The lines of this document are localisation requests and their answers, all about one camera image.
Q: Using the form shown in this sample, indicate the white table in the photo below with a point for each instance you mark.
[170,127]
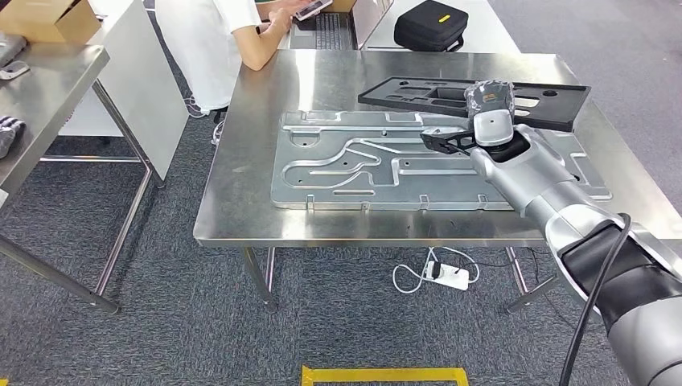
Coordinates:
[490,32]

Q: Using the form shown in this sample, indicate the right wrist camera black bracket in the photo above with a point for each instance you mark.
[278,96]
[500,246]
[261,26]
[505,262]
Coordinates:
[447,141]

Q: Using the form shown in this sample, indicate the white power strip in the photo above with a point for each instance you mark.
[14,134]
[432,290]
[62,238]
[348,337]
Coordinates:
[453,279]

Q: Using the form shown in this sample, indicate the person's forearm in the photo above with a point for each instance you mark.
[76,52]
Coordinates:
[261,50]

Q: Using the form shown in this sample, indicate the black wristband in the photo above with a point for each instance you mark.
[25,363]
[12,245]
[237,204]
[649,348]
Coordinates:
[259,29]

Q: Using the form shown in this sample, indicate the black plug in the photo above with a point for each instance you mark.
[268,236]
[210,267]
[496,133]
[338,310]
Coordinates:
[435,270]

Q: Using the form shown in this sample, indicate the grey striped glove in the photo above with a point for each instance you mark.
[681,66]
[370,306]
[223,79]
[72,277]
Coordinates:
[9,136]

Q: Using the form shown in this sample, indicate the stainless steel workbench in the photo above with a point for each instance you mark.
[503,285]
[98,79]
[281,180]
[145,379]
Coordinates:
[255,133]

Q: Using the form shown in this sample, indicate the black zip case yellow label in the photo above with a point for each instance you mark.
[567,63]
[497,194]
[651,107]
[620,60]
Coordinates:
[426,26]

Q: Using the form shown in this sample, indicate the stamped sheet metal panel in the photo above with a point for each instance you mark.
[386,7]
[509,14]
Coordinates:
[341,186]

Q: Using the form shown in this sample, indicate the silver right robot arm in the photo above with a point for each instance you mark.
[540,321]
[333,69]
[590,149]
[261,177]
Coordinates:
[533,176]

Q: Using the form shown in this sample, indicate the cardboard box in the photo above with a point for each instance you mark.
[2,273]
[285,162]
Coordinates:
[42,21]

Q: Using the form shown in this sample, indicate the small grey metal object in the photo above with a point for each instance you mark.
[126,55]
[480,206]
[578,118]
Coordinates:
[15,70]

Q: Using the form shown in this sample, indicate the black plastic frame part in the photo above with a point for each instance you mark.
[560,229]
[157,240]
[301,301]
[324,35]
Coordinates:
[565,106]

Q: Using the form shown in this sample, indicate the person's hand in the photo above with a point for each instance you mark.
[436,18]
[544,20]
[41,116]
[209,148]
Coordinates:
[285,18]

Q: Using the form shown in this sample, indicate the white board panel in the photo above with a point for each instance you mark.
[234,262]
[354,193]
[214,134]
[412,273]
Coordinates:
[138,96]

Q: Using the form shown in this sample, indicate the stainless steel table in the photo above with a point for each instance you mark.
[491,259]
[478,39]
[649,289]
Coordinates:
[48,96]

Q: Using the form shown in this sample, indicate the person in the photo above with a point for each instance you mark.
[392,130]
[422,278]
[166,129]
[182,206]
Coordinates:
[197,48]

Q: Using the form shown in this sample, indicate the silver laptop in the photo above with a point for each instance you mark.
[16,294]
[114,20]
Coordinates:
[333,32]

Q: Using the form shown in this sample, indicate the smartphone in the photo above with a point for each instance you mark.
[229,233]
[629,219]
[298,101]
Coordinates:
[314,8]

